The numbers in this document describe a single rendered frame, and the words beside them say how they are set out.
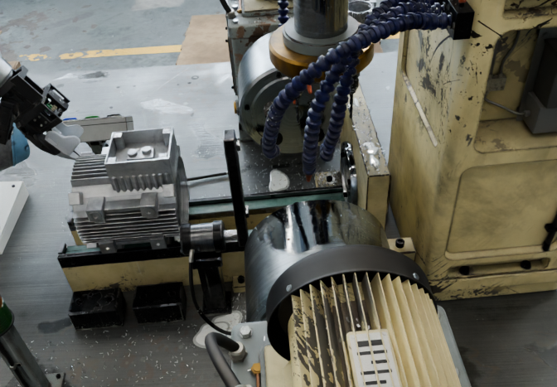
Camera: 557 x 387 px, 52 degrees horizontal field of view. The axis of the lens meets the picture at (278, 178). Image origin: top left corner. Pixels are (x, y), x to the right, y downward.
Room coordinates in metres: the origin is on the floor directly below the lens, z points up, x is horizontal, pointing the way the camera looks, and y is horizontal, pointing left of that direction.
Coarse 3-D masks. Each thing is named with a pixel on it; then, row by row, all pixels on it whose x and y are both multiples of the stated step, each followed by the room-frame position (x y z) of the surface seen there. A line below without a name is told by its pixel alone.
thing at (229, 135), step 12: (228, 132) 0.75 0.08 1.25; (228, 144) 0.73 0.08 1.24; (228, 156) 0.73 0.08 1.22; (228, 168) 0.73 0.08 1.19; (240, 180) 0.74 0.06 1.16; (240, 192) 0.73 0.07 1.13; (240, 204) 0.73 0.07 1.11; (240, 216) 0.73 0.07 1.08; (240, 228) 0.73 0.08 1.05; (240, 240) 0.73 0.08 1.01
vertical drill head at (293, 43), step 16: (304, 0) 0.85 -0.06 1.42; (320, 0) 0.84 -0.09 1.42; (336, 0) 0.85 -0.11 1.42; (304, 16) 0.85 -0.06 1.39; (320, 16) 0.84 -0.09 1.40; (336, 16) 0.85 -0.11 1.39; (288, 32) 0.87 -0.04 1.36; (304, 32) 0.85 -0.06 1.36; (320, 32) 0.84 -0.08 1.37; (336, 32) 0.85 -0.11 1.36; (352, 32) 0.85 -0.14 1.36; (272, 48) 0.86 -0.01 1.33; (288, 48) 0.86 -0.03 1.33; (304, 48) 0.83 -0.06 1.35; (320, 48) 0.82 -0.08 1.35; (368, 48) 0.84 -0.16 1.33; (288, 64) 0.82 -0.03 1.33; (304, 64) 0.81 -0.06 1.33; (368, 64) 0.83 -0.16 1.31; (320, 80) 0.80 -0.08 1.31; (352, 96) 0.85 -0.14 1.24
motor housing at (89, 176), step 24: (72, 168) 0.87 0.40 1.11; (96, 168) 0.87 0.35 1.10; (96, 192) 0.83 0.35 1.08; (120, 192) 0.82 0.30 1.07; (144, 192) 0.82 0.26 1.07; (120, 216) 0.79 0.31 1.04; (168, 216) 0.79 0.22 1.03; (96, 240) 0.79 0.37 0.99; (120, 240) 0.79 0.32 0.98; (144, 240) 0.79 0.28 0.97
